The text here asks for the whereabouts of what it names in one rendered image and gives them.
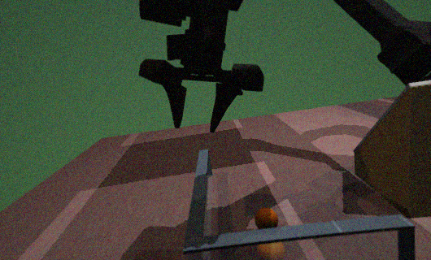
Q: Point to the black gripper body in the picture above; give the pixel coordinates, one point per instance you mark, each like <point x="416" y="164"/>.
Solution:
<point x="245" y="76"/>

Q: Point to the grey l-shaped wall trim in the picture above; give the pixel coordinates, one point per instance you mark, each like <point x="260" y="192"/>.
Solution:
<point x="196" y="242"/>

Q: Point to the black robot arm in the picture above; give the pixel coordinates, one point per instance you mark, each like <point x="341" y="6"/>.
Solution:
<point x="405" y="45"/>

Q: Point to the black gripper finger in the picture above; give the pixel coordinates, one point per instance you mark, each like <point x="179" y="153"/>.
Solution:
<point x="225" y="94"/>
<point x="176" y="95"/>

